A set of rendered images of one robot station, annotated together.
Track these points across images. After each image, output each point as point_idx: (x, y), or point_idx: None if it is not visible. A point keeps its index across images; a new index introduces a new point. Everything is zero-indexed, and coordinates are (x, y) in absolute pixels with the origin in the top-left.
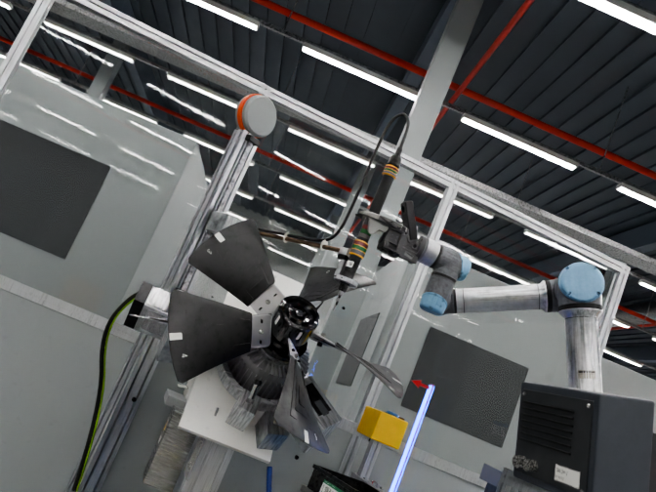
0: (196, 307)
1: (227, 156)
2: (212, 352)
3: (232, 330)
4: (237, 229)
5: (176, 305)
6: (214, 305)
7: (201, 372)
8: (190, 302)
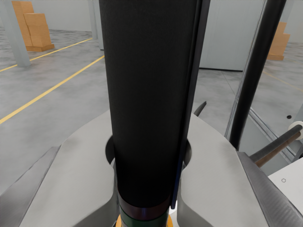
0: (114, 173)
1: None
2: (117, 211)
3: (118, 206)
4: (195, 113)
5: (113, 165)
6: (116, 178)
7: (116, 219)
8: (114, 167)
